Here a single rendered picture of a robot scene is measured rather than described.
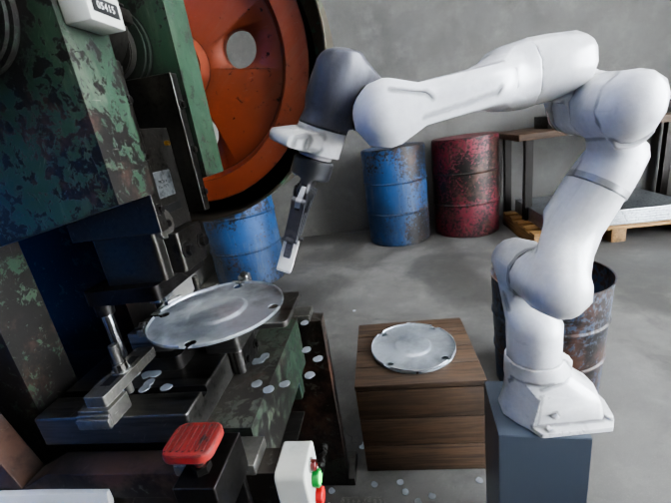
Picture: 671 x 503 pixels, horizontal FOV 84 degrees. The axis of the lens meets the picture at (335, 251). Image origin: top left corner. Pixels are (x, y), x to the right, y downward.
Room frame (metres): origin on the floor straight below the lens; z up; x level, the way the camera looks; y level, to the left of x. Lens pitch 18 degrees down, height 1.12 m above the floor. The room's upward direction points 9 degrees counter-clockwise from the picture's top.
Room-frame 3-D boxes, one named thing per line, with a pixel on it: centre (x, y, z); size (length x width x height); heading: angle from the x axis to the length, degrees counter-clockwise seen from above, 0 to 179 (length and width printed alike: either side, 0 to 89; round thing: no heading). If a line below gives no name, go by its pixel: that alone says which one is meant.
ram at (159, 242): (0.76, 0.36, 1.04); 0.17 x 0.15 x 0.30; 81
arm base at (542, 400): (0.68, -0.44, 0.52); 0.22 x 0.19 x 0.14; 76
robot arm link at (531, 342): (0.73, -0.40, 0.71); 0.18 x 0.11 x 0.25; 178
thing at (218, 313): (0.75, 0.27, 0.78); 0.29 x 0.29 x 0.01
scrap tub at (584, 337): (1.30, -0.80, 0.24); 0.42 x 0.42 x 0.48
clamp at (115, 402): (0.60, 0.43, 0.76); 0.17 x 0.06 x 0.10; 171
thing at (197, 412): (0.77, 0.40, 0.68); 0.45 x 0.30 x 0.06; 171
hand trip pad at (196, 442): (0.40, 0.23, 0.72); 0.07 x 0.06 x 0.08; 81
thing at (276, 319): (0.74, 0.23, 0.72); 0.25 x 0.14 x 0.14; 81
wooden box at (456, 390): (1.13, -0.22, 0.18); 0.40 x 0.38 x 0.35; 82
